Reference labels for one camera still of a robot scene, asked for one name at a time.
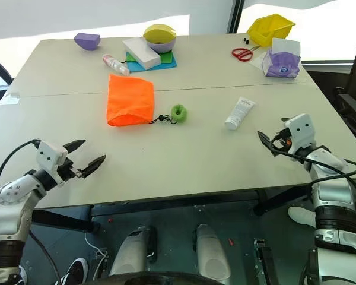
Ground purple angular bowl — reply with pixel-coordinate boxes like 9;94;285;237
73;32;101;52

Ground green round sponge ball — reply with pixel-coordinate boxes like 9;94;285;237
170;103;189;124

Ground blue flat mat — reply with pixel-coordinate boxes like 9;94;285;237
125;52;178;74

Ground white cream tube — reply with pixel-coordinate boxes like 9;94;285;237
224;96;256;132

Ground yellow bowl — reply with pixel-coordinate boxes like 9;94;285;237
142;24;178;45

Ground white rectangular box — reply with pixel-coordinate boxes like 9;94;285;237
122;37;162;71

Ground black and white shoe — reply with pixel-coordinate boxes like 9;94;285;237
61;257;89;285

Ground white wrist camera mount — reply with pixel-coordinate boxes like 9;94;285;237
285;113;317;150
36;141;69;173

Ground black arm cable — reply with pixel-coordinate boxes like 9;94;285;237
0;138;42;210
271;138;356;228

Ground red handled scissors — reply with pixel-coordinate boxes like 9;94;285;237
231;44;260;62

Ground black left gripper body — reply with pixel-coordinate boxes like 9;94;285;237
57;158;85;183

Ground green flat cloth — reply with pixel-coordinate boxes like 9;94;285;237
126;50;174;64

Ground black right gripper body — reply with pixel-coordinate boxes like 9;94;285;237
273;127;294;156

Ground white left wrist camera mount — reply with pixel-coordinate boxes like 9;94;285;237
36;141;69;173

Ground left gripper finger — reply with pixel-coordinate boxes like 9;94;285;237
78;154;107;179
62;139;87;156

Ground yellow plastic bin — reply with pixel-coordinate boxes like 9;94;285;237
246;13;297;48

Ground black office chair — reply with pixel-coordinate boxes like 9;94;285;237
333;37;356;147

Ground white floor cable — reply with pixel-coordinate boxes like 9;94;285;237
84;232;108;277

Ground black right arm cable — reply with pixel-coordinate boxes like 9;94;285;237
271;138;356;228

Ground dark window pillar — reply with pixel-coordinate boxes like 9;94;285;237
226;0;246;34

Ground orange drawstring bag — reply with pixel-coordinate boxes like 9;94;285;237
106;73;177;128

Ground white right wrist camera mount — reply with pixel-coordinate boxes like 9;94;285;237
285;113;317;150

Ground silver robot foot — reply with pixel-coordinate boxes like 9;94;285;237
192;223;231;282
109;225;151;277

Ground black table frame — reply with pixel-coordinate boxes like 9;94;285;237
31;183;316;235

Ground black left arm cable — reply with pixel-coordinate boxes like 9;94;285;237
0;138;42;210

